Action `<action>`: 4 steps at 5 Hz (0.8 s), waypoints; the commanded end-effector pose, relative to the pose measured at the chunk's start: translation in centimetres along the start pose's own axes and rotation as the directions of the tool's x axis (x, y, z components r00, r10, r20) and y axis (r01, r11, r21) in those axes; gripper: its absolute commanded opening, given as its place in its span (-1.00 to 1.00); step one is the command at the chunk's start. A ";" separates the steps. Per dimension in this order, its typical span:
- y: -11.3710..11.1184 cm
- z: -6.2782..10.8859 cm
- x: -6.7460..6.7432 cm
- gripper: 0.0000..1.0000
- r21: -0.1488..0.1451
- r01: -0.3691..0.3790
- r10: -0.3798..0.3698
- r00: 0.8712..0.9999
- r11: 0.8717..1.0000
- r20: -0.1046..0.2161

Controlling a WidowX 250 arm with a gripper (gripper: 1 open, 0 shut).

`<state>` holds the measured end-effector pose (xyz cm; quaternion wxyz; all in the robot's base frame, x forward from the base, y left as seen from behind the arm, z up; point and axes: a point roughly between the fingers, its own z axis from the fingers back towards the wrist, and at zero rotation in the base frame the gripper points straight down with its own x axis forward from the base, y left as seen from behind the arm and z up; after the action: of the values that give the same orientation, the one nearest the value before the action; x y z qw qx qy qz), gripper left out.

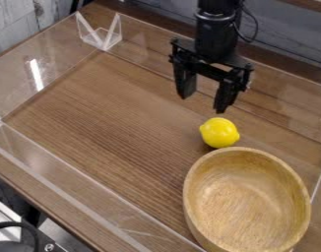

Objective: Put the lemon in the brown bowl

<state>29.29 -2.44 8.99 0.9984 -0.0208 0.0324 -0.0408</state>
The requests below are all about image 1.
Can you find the clear acrylic corner bracket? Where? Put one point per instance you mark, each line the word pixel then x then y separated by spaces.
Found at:
pixel 101 38

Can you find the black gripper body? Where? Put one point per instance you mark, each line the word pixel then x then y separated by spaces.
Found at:
pixel 229 67

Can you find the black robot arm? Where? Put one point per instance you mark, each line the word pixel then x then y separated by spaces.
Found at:
pixel 211 56

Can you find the brown wooden bowl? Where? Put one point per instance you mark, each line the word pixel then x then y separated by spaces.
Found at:
pixel 247 202

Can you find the yellow lemon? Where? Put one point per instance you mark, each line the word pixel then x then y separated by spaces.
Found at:
pixel 220 133

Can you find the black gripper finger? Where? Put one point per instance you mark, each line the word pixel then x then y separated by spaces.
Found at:
pixel 185 79
pixel 227 94

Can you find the clear acrylic tray wall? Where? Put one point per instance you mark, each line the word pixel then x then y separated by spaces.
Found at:
pixel 100 140

